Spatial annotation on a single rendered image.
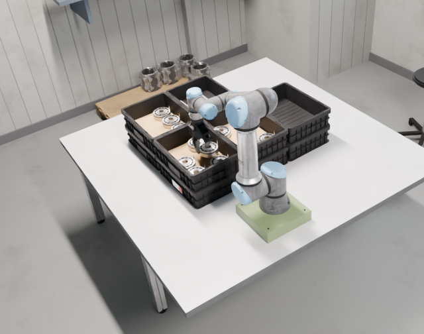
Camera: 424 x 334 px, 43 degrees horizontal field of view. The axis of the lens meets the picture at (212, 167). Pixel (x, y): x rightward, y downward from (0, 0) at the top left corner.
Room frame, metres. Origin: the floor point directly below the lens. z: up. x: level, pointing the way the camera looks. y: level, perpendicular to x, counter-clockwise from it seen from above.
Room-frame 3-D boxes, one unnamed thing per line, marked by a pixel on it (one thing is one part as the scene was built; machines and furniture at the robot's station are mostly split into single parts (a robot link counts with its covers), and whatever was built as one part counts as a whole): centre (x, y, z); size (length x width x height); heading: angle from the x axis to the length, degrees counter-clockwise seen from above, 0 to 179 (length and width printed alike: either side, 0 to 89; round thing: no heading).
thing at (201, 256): (2.44, -0.16, 0.35); 1.60 x 1.60 x 0.70; 28
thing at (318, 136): (2.50, -0.46, 0.76); 0.40 x 0.30 x 0.12; 29
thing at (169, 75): (4.10, 0.36, 0.15); 1.07 x 0.74 x 0.30; 122
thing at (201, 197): (2.21, 0.07, 0.76); 0.40 x 0.30 x 0.12; 29
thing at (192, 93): (2.24, 0.04, 1.18); 0.09 x 0.08 x 0.11; 27
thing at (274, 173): (1.89, -0.27, 0.92); 0.13 x 0.12 x 0.14; 117
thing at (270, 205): (1.89, -0.28, 0.81); 0.15 x 0.15 x 0.10
